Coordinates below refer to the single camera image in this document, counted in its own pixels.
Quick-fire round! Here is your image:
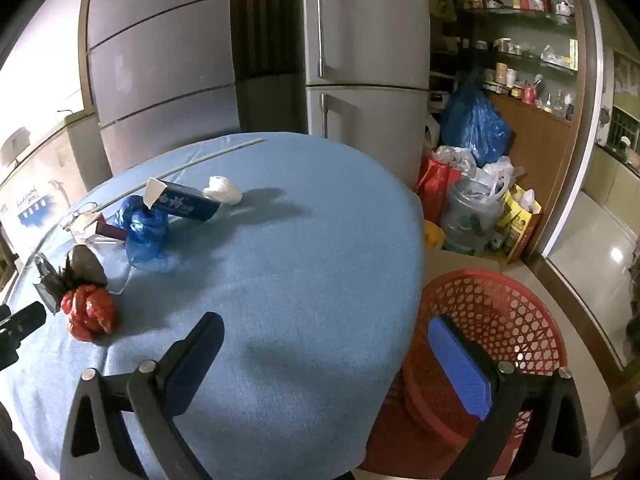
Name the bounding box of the large blue plastic bag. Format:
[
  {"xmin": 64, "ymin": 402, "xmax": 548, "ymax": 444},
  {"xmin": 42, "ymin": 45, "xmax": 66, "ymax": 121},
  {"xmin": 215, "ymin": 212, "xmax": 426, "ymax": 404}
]
[{"xmin": 440, "ymin": 67, "xmax": 515, "ymax": 168}]

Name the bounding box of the grey cabinet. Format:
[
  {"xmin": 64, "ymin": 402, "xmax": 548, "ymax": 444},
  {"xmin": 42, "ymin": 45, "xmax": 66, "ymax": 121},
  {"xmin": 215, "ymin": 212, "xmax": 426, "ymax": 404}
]
[{"xmin": 80, "ymin": 0, "xmax": 241, "ymax": 178}]

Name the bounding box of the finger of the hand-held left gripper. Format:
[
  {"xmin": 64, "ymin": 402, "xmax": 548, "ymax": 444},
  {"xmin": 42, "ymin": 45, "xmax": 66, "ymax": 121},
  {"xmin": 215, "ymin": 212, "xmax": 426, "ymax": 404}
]
[{"xmin": 0, "ymin": 302, "xmax": 47, "ymax": 372}]

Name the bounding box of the yellow shopping bag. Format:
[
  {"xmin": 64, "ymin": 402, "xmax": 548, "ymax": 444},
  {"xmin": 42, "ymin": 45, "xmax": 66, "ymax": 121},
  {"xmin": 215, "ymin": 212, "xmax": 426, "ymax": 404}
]
[{"xmin": 495, "ymin": 185, "xmax": 542, "ymax": 265}]

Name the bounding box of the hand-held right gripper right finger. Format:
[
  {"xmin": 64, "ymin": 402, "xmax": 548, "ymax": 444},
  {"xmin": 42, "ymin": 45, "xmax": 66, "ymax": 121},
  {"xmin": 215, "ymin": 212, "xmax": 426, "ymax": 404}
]
[{"xmin": 427, "ymin": 314, "xmax": 593, "ymax": 480}]

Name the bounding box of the dark spiky object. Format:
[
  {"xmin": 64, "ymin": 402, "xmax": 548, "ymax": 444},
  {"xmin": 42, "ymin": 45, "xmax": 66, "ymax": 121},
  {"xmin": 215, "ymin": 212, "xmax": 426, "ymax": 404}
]
[{"xmin": 32, "ymin": 246, "xmax": 107, "ymax": 313}]

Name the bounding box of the red plastic bag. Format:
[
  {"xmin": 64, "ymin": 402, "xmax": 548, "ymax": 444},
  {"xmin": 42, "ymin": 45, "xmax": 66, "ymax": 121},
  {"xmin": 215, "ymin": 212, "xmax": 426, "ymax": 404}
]
[{"xmin": 60, "ymin": 284, "xmax": 119, "ymax": 343}]

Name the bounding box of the thin white rod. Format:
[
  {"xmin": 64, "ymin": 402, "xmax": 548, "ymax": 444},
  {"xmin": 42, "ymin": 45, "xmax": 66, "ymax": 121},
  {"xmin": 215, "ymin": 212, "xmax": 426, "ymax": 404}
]
[{"xmin": 62, "ymin": 137, "xmax": 264, "ymax": 231}]

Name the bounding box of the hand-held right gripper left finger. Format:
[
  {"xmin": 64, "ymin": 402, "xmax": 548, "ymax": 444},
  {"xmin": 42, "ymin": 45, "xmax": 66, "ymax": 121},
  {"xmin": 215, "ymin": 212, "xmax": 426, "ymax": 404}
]
[{"xmin": 60, "ymin": 311, "xmax": 225, "ymax": 480}]

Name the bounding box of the red plastic basket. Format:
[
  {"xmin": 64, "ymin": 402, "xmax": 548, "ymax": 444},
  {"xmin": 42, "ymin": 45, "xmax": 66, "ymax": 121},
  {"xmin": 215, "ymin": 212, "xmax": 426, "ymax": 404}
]
[{"xmin": 360, "ymin": 269, "xmax": 571, "ymax": 478}]

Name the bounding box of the cardboard box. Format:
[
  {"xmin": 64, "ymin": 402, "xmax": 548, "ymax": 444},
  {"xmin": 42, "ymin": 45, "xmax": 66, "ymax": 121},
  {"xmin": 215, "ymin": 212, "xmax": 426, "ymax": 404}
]
[{"xmin": 424, "ymin": 247, "xmax": 502, "ymax": 293}]

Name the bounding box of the white round appliance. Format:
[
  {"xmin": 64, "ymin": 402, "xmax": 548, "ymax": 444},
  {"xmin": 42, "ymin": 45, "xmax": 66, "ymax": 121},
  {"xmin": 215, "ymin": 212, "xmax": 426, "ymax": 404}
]
[{"xmin": 0, "ymin": 127, "xmax": 33, "ymax": 166}]

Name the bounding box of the pile of white plastic bags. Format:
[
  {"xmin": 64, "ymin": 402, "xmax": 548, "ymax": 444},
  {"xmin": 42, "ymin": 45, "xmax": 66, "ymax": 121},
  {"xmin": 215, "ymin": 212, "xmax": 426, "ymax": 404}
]
[{"xmin": 432, "ymin": 145, "xmax": 526, "ymax": 201}]

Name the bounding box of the red and white small box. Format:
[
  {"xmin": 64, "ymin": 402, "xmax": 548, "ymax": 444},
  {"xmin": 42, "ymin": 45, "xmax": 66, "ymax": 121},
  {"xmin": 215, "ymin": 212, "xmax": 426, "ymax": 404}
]
[{"xmin": 75, "ymin": 212, "xmax": 128, "ymax": 241}]

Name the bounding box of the clear plastic packaging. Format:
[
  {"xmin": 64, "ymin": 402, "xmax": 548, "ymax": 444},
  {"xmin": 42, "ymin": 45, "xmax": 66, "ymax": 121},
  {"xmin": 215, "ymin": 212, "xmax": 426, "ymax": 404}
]
[{"xmin": 70, "ymin": 225, "xmax": 136, "ymax": 296}]

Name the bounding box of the yellow plastic bucket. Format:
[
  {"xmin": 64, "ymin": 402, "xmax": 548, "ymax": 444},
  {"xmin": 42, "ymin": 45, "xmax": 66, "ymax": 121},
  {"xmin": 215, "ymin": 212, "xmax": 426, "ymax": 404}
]
[{"xmin": 424, "ymin": 220, "xmax": 446, "ymax": 251}]

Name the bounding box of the red paper bag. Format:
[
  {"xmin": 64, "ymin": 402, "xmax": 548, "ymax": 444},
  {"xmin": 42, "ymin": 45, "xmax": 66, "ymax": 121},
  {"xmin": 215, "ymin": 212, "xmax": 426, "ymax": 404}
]
[{"xmin": 416, "ymin": 156, "xmax": 463, "ymax": 226}]

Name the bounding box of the blue carton box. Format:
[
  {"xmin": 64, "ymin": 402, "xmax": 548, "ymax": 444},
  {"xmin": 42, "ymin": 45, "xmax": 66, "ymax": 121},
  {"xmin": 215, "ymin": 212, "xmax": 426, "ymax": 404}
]
[{"xmin": 144, "ymin": 177, "xmax": 221, "ymax": 222}]

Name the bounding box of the kitchen counter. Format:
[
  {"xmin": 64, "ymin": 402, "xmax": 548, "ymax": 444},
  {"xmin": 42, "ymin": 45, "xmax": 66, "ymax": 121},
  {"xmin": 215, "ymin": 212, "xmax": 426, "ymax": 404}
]
[{"xmin": 582, "ymin": 105, "xmax": 640, "ymax": 221}]

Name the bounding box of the grey refrigerator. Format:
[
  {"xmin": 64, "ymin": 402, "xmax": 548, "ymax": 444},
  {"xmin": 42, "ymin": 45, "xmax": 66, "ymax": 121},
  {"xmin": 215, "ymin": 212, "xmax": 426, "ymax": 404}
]
[{"xmin": 300, "ymin": 0, "xmax": 432, "ymax": 188}]

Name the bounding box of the clear water jug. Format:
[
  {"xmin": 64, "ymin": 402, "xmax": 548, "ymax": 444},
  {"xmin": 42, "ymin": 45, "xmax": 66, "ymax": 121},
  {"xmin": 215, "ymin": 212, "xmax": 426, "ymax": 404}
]
[{"xmin": 440, "ymin": 177, "xmax": 503, "ymax": 257}]

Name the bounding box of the white tissue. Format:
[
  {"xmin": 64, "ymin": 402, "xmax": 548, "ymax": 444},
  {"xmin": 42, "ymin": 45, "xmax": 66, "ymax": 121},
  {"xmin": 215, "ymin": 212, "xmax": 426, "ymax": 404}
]
[{"xmin": 202, "ymin": 176, "xmax": 243, "ymax": 206}]

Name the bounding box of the white cabinet with blue print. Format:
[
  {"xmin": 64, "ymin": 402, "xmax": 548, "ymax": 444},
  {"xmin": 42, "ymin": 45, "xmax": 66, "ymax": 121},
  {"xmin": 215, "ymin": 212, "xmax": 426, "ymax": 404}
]
[{"xmin": 0, "ymin": 110, "xmax": 113, "ymax": 281}]

